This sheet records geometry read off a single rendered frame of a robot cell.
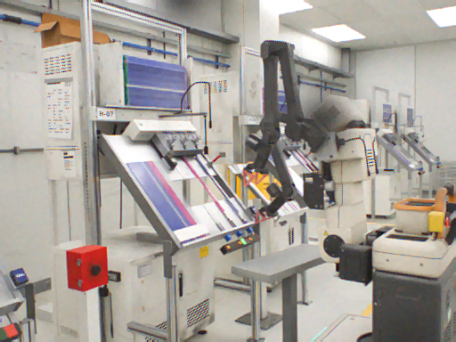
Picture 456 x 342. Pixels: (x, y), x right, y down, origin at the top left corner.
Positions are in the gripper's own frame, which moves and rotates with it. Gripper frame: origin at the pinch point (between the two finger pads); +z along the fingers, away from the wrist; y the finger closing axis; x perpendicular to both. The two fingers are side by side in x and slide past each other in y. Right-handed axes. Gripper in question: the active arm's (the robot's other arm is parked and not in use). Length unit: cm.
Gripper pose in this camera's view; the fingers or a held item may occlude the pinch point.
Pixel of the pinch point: (260, 220)
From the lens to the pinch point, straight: 250.5
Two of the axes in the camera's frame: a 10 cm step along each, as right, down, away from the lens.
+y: -5.6, 0.9, -8.2
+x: 5.9, 7.4, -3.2
